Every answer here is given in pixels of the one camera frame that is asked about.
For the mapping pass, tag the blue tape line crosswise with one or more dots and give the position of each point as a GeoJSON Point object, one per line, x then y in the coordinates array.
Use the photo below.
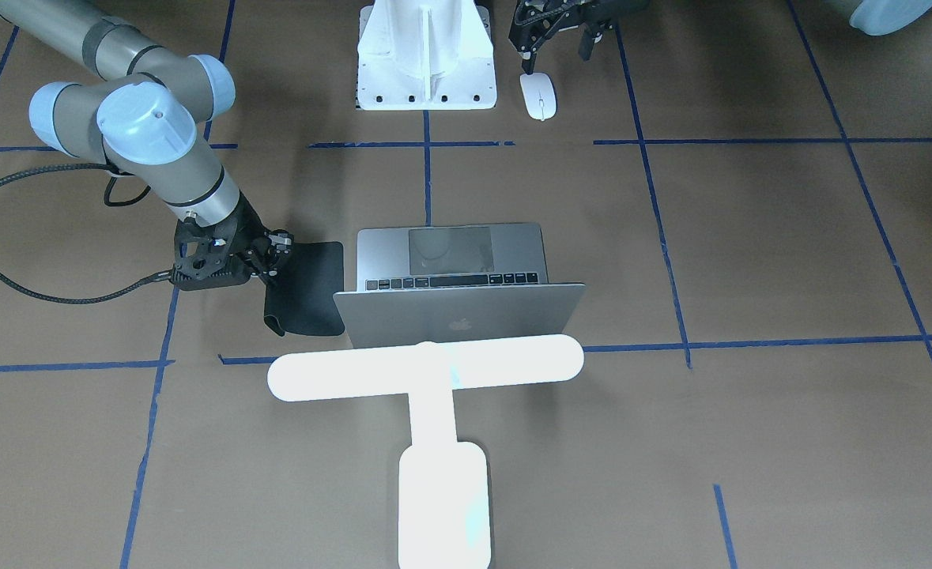
{"type": "Point", "coordinates": [652, 347]}
{"type": "Point", "coordinates": [334, 145]}

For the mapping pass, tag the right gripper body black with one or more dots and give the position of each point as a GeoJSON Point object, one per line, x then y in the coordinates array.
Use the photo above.
{"type": "Point", "coordinates": [250, 228]}

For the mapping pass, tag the blue tape line crosswise near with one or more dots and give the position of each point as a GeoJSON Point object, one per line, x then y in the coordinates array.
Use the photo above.
{"type": "Point", "coordinates": [334, 145]}

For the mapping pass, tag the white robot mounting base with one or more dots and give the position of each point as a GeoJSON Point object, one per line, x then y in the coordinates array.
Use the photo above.
{"type": "Point", "coordinates": [425, 55]}

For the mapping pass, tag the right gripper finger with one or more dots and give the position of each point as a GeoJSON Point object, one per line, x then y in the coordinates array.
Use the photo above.
{"type": "Point", "coordinates": [263, 263]}
{"type": "Point", "coordinates": [279, 247]}

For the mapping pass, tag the black mouse pad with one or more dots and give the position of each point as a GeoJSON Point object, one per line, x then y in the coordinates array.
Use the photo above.
{"type": "Point", "coordinates": [300, 290]}

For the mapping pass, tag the white desk lamp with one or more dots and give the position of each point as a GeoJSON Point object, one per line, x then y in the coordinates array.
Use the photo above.
{"type": "Point", "coordinates": [443, 492]}

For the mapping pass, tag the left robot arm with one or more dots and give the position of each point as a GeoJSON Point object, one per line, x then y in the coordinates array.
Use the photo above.
{"type": "Point", "coordinates": [874, 18]}

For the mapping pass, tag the blue tape line crosswise far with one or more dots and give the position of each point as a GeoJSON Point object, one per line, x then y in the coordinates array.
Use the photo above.
{"type": "Point", "coordinates": [652, 347]}

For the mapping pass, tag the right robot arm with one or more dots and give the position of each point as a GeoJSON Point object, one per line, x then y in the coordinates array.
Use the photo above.
{"type": "Point", "coordinates": [143, 119]}

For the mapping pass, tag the white computer mouse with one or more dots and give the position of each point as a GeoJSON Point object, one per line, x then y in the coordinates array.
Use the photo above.
{"type": "Point", "coordinates": [539, 95]}

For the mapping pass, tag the grey laptop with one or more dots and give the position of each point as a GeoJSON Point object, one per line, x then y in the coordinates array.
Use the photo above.
{"type": "Point", "coordinates": [454, 283]}

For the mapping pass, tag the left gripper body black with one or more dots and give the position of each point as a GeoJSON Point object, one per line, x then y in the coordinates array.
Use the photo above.
{"type": "Point", "coordinates": [558, 19]}

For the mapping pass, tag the blue tape line lengthwise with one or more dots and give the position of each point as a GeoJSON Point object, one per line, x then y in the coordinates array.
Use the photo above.
{"type": "Point", "coordinates": [140, 482]}
{"type": "Point", "coordinates": [720, 504]}

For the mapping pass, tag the blue tape line centre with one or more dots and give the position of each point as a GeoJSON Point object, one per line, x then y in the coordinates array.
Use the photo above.
{"type": "Point", "coordinates": [427, 147]}

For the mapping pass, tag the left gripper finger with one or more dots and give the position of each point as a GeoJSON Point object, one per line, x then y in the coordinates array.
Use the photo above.
{"type": "Point", "coordinates": [527, 40]}
{"type": "Point", "coordinates": [593, 32]}

